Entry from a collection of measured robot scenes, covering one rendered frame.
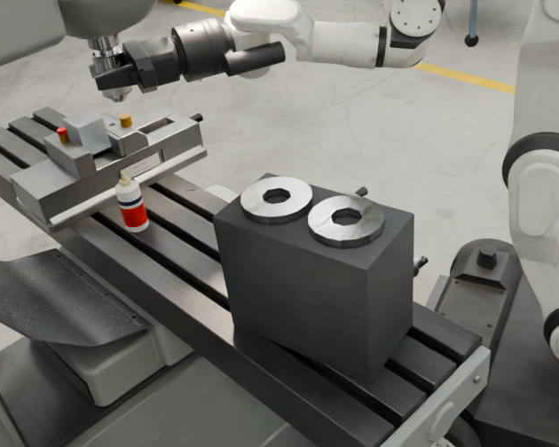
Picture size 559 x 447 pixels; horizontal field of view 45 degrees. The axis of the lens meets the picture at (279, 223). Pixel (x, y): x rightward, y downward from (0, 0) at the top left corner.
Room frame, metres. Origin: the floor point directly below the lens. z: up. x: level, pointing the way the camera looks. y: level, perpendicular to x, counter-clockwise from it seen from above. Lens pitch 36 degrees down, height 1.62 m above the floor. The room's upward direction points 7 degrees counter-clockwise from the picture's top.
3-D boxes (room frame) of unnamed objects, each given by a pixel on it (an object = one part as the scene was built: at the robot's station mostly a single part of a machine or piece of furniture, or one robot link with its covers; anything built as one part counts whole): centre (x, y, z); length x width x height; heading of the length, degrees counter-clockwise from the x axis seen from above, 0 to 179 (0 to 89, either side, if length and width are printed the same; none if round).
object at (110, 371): (0.99, 0.23, 0.83); 0.50 x 0.35 x 0.12; 130
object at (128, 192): (0.96, 0.25, 1.02); 0.04 x 0.04 x 0.11
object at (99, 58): (0.99, 0.23, 1.26); 0.05 x 0.05 x 0.01
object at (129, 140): (1.15, 0.28, 1.06); 0.12 x 0.06 x 0.04; 38
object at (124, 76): (0.96, 0.22, 1.23); 0.06 x 0.02 x 0.03; 109
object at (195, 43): (1.02, 0.14, 1.23); 0.13 x 0.12 x 0.10; 19
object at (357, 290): (0.67, -0.04, 1.07); 0.22 x 0.12 x 0.20; 51
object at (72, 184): (1.13, 0.30, 1.02); 0.35 x 0.15 x 0.11; 128
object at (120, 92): (0.99, 0.23, 1.23); 0.05 x 0.05 x 0.06
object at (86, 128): (1.12, 0.33, 1.08); 0.06 x 0.05 x 0.06; 38
